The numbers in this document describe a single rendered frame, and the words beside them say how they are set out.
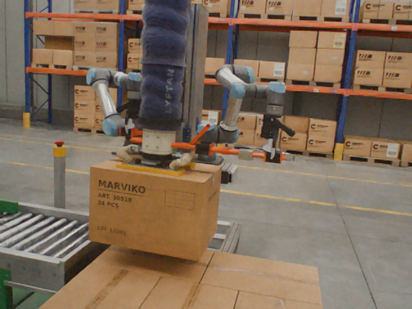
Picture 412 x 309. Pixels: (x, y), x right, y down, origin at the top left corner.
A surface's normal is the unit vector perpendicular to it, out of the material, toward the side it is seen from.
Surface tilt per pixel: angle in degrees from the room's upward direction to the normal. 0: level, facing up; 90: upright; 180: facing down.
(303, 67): 86
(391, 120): 90
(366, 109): 90
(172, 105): 74
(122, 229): 90
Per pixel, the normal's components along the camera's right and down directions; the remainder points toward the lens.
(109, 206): -0.24, 0.16
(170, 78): 0.44, 0.50
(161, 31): -0.05, -0.11
